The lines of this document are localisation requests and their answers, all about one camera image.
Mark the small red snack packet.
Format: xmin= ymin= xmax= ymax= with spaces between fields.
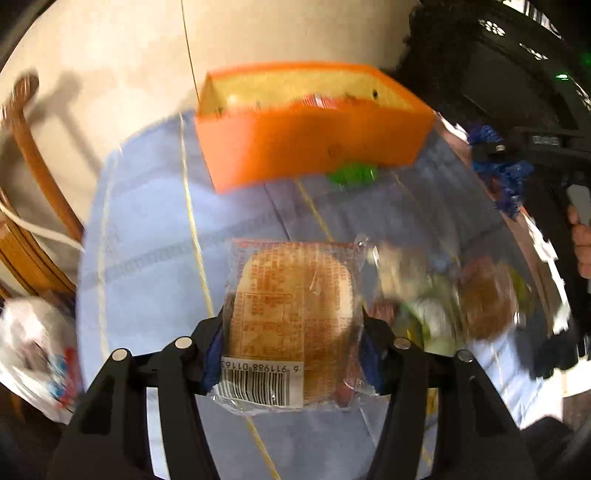
xmin=299 ymin=93 xmax=341 ymax=110

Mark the pale cookie packet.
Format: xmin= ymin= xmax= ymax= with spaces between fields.
xmin=399 ymin=272 xmax=468 ymax=357

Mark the white plastic bag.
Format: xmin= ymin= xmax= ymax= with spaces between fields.
xmin=0 ymin=296 xmax=85 ymax=424

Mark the white power cable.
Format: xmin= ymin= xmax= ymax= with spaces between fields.
xmin=0 ymin=203 xmax=86 ymax=253

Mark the carved wooden chair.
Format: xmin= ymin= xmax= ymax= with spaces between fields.
xmin=0 ymin=74 xmax=86 ymax=301

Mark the clear-wrapped round bread packet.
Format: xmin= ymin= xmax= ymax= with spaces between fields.
xmin=210 ymin=238 xmax=371 ymax=414

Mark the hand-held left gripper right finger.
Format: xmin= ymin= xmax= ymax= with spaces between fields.
xmin=362 ymin=308 xmax=537 ymax=480

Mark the blue striped tablecloth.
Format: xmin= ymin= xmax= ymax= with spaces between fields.
xmin=75 ymin=110 xmax=572 ymax=480

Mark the dark blue patterned packet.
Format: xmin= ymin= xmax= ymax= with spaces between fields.
xmin=468 ymin=124 xmax=535 ymax=219

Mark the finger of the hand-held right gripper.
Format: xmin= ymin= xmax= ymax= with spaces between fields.
xmin=470 ymin=141 xmax=511 ymax=160

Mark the dark carved wooden cabinet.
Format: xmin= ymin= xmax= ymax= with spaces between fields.
xmin=399 ymin=0 xmax=591 ymax=153

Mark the orange cardboard box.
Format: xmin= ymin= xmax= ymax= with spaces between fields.
xmin=194 ymin=62 xmax=437 ymax=194

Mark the clear green cookie packet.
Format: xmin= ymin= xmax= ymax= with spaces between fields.
xmin=327 ymin=162 xmax=380 ymax=188

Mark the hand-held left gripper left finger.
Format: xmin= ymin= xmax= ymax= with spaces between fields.
xmin=48 ymin=316 xmax=225 ymax=480

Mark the person's right hand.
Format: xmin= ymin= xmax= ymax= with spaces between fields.
xmin=568 ymin=204 xmax=591 ymax=280

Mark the brown cake packet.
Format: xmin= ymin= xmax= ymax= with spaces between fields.
xmin=459 ymin=257 xmax=520 ymax=341

